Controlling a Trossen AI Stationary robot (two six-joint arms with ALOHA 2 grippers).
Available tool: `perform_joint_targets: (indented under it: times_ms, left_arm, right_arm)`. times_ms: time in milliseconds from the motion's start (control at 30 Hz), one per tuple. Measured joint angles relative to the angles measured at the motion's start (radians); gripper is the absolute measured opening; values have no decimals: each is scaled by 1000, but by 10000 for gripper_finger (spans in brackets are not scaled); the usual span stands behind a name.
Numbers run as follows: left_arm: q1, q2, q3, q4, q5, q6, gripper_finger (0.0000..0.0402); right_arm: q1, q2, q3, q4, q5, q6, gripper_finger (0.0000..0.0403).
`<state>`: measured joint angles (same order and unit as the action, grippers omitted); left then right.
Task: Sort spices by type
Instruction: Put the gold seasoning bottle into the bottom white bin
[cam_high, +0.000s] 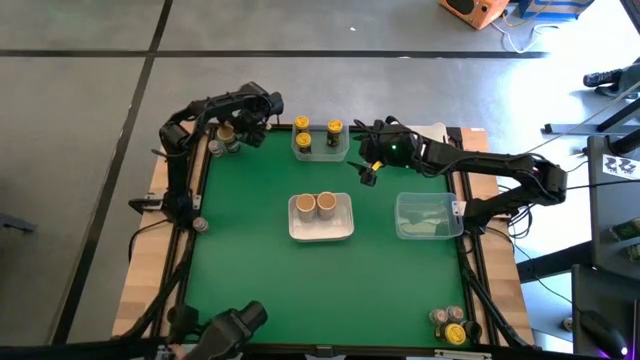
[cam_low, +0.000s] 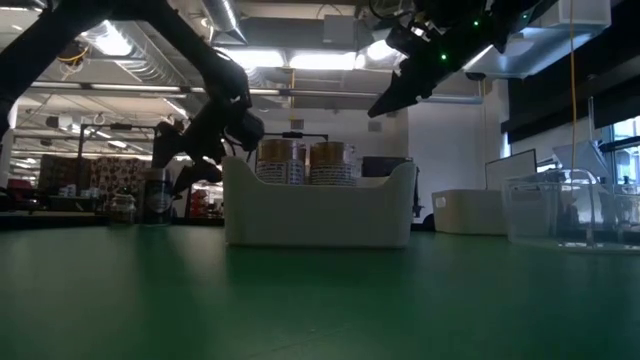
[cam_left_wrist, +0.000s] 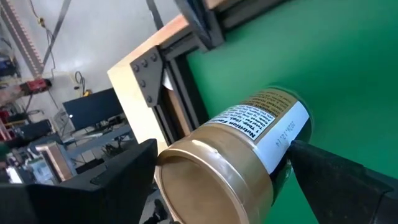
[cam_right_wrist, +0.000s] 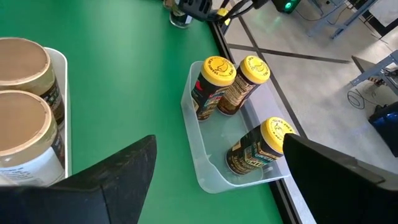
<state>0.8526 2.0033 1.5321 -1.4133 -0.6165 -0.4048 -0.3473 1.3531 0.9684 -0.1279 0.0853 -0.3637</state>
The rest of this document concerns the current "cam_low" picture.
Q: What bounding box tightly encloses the white bin with handle holes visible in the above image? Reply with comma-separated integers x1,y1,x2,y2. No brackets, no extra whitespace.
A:
431,188,507,236

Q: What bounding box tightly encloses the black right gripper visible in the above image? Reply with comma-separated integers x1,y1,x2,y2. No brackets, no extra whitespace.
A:
367,9,501,120

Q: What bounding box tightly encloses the black monitor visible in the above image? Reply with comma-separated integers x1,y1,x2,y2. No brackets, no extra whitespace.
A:
360,155,414,178

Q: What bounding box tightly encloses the black monitor stand frame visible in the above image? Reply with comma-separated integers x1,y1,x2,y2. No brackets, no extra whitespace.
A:
262,131,330,151

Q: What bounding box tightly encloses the whiteboard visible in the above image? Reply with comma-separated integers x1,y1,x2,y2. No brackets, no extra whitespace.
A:
483,148,539,192

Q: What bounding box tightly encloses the black lid spice jar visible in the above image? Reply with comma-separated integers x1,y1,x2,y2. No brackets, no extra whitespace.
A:
143,168,175,227

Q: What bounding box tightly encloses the wide white plastic bin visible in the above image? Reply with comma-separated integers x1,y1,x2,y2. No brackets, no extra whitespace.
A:
222,155,418,250

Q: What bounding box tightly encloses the patterned wall hanging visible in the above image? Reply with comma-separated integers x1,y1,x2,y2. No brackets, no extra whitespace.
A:
89,157,151,201

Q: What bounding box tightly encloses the cardboard spice canister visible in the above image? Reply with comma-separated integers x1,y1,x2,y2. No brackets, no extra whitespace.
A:
308,140,360,188
254,138,308,187

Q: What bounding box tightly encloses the black rig beam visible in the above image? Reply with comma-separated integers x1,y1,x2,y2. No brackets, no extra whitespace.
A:
501,19,640,145

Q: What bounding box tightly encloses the clear plastic bin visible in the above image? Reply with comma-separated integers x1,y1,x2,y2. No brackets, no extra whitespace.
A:
501,168,640,253

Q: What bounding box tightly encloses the silver ventilation duct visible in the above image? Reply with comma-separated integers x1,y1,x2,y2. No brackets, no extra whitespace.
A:
199,0,250,45

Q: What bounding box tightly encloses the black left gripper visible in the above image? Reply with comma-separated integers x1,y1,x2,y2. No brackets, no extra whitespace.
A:
151,74,267,197

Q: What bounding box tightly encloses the grey ceiling pipe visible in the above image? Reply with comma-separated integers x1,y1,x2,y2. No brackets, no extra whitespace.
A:
29,81,485,106

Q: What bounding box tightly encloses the ceiling light panel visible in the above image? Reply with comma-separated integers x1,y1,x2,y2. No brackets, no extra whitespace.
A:
288,49,360,72
214,47,287,70

